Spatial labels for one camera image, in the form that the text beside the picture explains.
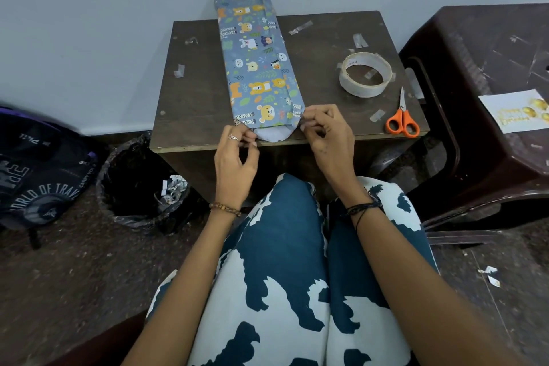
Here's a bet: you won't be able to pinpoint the small dark wooden table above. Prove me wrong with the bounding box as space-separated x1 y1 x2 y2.
149 11 431 208

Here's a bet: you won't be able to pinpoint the teal white patterned trousers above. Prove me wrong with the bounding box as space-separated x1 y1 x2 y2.
145 173 440 366

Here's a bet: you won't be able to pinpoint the clear tape roll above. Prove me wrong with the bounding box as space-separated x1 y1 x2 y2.
339 51 394 99

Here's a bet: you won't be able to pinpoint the happy birthday card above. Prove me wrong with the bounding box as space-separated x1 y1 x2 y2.
478 89 549 135

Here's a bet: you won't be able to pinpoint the brown beaded bracelet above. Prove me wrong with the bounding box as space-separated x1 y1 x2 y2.
209 202 242 218

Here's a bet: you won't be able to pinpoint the person's right forearm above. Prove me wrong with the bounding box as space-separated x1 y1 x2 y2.
356 206 522 366

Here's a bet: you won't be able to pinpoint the person's left hand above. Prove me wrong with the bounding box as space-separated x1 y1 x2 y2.
213 124 261 212

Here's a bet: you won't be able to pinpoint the black purple backpack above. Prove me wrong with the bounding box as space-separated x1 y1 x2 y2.
0 106 102 250

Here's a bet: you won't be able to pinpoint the crumpled paper scraps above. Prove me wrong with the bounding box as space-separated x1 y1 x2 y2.
156 174 189 208

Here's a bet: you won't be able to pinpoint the dark red seat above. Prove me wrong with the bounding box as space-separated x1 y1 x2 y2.
47 309 149 366

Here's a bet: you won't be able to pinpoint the person's right hand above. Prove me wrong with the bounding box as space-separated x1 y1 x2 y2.
300 104 371 209

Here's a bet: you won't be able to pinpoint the person's left forearm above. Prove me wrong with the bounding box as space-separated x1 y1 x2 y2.
122 209 241 366

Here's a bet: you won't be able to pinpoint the black lined trash bin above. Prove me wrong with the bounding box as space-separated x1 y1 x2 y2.
95 134 202 236

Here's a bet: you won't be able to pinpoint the orange handled scissors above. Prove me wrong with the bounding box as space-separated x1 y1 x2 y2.
385 86 421 139

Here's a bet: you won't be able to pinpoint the crumpled clear tape piece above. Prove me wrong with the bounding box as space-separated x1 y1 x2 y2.
288 20 314 36

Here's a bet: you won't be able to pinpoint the brown plastic stool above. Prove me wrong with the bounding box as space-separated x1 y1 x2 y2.
399 3 549 246

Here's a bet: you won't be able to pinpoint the black thread bracelet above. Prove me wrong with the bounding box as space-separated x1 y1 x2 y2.
345 194 385 233

